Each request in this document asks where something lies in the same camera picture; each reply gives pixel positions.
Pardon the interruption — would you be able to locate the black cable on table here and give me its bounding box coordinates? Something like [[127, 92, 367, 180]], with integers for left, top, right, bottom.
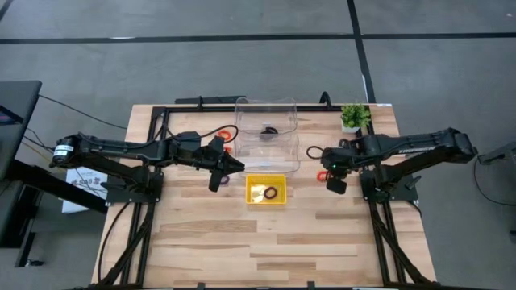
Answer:
[[97, 200, 134, 285]]

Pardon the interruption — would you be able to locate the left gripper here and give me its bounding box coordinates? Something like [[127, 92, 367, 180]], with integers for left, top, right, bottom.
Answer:
[[193, 135, 246, 173]]

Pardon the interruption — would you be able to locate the black spring keychain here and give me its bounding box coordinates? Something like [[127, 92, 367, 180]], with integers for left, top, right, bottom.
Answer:
[[259, 126, 280, 141], [306, 145, 326, 160]]

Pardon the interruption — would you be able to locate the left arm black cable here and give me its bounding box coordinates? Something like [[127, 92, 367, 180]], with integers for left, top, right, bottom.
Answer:
[[199, 124, 239, 142]]

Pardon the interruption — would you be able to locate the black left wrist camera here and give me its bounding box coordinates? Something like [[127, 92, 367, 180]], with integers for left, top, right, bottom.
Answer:
[[207, 168, 223, 193]]

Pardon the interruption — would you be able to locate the white printed paper sheet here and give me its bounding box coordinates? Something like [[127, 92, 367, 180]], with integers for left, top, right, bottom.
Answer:
[[61, 166, 109, 215]]

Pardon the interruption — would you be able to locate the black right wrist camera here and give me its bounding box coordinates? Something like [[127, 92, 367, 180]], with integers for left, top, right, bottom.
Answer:
[[325, 176, 348, 196]]

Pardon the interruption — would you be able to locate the black desk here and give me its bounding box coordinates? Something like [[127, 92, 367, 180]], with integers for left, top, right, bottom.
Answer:
[[0, 79, 109, 269]]

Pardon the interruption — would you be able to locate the yellow slotted plastic basket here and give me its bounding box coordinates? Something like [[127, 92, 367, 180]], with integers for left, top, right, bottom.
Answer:
[[245, 173, 288, 205]]

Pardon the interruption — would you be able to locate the grey stand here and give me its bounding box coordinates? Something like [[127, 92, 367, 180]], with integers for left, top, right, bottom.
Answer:
[[477, 139, 516, 167]]

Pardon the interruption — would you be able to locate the clear plastic bin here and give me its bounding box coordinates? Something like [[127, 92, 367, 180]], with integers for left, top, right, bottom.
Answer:
[[234, 96, 298, 137], [234, 132, 302, 175]]

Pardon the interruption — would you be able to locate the black aluminium rig frame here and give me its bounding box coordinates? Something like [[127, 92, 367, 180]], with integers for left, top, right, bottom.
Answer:
[[91, 94, 439, 290]]

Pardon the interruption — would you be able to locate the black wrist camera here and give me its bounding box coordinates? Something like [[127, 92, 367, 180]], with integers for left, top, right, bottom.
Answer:
[[207, 168, 223, 193], [325, 176, 348, 196]]

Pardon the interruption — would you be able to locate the black floor cable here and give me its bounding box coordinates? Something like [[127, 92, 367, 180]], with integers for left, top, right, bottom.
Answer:
[[472, 157, 499, 207], [38, 93, 129, 131]]

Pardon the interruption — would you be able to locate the green plant in white pot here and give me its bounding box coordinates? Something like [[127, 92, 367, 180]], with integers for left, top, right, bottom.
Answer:
[[339, 102, 372, 135]]

